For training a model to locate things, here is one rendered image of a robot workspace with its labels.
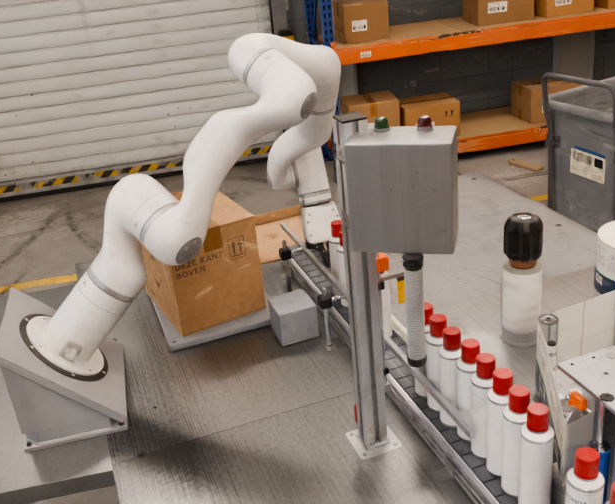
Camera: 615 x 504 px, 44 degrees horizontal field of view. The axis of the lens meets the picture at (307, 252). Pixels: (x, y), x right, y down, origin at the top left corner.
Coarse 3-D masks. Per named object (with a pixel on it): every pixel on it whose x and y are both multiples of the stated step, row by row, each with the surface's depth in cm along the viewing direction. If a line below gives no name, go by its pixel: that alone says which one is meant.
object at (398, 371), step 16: (304, 256) 220; (320, 256) 219; (304, 272) 214; (320, 272) 210; (320, 288) 201; (336, 304) 193; (400, 368) 165; (400, 384) 159; (416, 400) 154; (432, 416) 149; (448, 432) 144; (464, 448) 140; (480, 464) 135; (480, 480) 132; (496, 480) 131; (496, 496) 128
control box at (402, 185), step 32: (416, 128) 122; (448, 128) 120; (352, 160) 119; (384, 160) 117; (416, 160) 116; (448, 160) 115; (352, 192) 121; (384, 192) 120; (416, 192) 118; (448, 192) 117; (352, 224) 124; (384, 224) 122; (416, 224) 121; (448, 224) 119
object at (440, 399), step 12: (288, 228) 219; (300, 240) 211; (336, 288) 185; (384, 336) 162; (396, 348) 157; (420, 372) 149; (432, 384) 145; (432, 396) 143; (444, 408) 139; (456, 420) 135; (468, 432) 132
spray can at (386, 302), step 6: (384, 294) 170; (384, 300) 171; (390, 300) 173; (384, 306) 171; (390, 306) 173; (384, 312) 172; (390, 312) 174; (384, 318) 173; (390, 318) 174; (384, 324) 173; (390, 324) 175; (384, 330) 174; (390, 330) 175; (390, 336) 176
